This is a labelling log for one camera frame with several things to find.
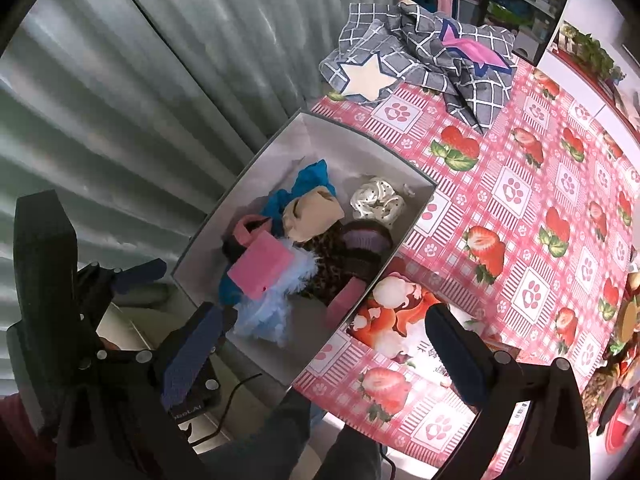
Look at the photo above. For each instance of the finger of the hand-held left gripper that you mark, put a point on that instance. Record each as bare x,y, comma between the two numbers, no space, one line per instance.
140,271

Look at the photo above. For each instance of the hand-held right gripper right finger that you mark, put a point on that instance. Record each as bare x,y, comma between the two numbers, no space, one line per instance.
462,360

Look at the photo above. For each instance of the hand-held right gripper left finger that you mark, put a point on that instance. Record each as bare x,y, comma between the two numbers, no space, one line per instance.
192,360

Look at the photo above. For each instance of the light blue fluffy cloth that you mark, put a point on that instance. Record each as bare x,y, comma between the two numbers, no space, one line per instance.
270,315

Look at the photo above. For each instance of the pink brown soft sock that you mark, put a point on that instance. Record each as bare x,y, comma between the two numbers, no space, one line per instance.
242,232

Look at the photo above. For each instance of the purple brown knit scrunchie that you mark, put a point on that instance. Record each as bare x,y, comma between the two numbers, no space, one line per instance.
362,237

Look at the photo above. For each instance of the leopard print scrunchie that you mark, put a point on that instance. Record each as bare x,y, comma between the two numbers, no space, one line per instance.
330,270

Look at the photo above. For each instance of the beige soft cloth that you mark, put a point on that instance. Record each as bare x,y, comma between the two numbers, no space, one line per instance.
310,215

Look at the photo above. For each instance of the white dotted scrunchie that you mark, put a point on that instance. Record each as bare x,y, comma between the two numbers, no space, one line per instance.
375,200

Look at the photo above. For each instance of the grey cardboard box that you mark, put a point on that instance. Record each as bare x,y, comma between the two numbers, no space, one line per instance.
320,145

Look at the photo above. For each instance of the person's left forearm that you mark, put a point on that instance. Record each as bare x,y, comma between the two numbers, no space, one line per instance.
17,425

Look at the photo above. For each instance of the red patterned packet with barcode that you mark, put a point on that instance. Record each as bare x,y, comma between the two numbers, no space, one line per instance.
395,320

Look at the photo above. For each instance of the strawberry print pink tablecloth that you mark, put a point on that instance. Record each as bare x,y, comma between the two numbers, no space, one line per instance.
525,240

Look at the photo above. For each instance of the red round snack tray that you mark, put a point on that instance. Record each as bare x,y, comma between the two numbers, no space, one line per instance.
620,430

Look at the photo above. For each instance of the grey checked star cloth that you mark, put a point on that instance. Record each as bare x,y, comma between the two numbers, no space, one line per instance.
480,95

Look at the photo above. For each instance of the green plant decoration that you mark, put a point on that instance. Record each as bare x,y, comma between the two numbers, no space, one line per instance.
590,50

